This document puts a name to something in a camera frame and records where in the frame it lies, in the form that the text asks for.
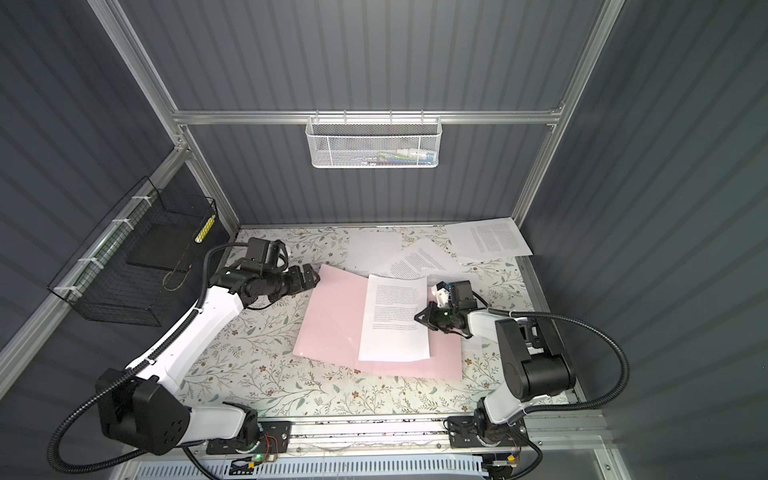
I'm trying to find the pink file folder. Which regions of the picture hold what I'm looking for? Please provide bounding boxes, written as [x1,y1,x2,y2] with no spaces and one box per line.
[293,265,462,381]

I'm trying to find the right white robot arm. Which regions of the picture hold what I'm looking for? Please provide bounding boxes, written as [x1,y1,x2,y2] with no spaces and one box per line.
[414,281,576,445]

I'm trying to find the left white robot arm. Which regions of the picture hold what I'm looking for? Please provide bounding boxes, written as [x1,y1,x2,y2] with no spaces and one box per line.
[97,238,320,455]

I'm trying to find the yellow marker pen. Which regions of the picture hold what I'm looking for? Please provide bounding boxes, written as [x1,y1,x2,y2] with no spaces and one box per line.
[194,214,217,244]

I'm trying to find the corner white printed sheet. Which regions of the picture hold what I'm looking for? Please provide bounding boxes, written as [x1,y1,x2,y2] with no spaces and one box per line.
[445,217,533,264]

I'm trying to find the pens in white basket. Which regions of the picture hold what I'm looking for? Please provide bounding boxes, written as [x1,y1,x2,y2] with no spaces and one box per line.
[355,148,438,166]

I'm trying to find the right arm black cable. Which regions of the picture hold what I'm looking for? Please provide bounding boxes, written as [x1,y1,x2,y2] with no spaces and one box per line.
[470,287,631,415]

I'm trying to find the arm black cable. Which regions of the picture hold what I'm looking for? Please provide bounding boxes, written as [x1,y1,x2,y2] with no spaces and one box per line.
[470,287,631,415]
[46,242,253,475]

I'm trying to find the black wire mesh basket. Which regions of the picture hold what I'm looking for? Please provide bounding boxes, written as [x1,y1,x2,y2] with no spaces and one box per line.
[47,178,226,327]

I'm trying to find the white wire mesh basket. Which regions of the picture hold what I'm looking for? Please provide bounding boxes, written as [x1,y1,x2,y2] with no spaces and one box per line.
[305,119,443,169]

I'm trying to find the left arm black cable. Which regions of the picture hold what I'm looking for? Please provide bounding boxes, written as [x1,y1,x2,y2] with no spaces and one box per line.
[46,242,253,475]

